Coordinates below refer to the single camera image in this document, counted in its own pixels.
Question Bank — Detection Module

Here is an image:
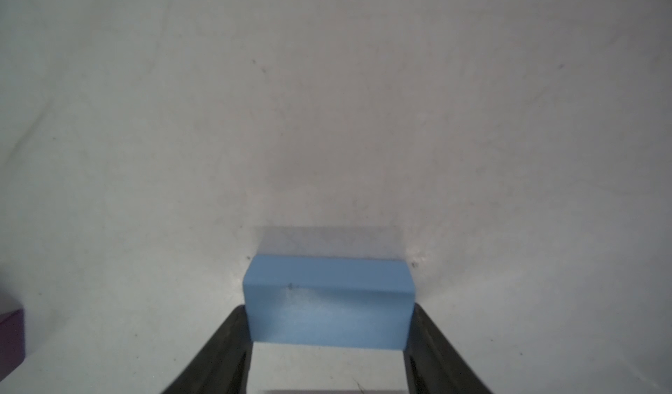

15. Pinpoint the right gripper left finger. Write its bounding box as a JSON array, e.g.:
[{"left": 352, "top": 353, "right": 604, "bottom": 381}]
[{"left": 163, "top": 305, "right": 253, "bottom": 394}]

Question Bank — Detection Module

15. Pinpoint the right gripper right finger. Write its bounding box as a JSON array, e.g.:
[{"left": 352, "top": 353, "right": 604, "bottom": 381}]
[{"left": 404, "top": 304, "right": 492, "bottom": 394}]

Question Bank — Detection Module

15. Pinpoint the light blue block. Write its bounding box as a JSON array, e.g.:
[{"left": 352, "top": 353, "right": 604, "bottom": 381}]
[{"left": 243, "top": 254, "right": 416, "bottom": 350}]

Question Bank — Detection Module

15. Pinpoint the purple triangular block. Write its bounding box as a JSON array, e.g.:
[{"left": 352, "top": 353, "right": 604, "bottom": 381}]
[{"left": 0, "top": 308, "right": 26, "bottom": 381}]

